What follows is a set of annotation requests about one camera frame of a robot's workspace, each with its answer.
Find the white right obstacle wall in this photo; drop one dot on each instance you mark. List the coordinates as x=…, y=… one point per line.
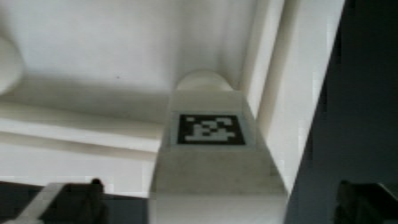
x=295, y=79

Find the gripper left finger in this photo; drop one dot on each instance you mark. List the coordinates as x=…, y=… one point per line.
x=67, y=204

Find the white square tabletop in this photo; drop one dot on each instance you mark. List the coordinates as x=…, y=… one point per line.
x=94, y=57

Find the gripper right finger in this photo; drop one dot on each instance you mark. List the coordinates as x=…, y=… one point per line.
x=366, y=203

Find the white table leg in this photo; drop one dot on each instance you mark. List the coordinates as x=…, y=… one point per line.
x=216, y=185

